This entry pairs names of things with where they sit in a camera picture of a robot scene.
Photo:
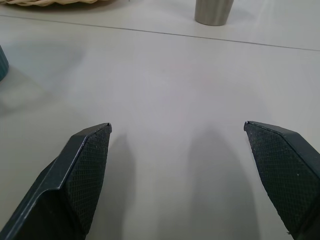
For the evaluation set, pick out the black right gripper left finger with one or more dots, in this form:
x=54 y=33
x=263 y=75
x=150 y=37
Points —
x=75 y=180

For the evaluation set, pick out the teal ribbed bowl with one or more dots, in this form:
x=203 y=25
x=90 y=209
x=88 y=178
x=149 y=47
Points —
x=3 y=63

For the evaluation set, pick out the woven wicker basket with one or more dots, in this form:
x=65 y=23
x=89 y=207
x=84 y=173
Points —
x=52 y=2

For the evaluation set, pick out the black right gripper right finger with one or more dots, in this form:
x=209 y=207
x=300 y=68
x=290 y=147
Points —
x=282 y=172

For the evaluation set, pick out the silver metal cup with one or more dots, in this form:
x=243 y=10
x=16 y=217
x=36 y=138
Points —
x=212 y=11

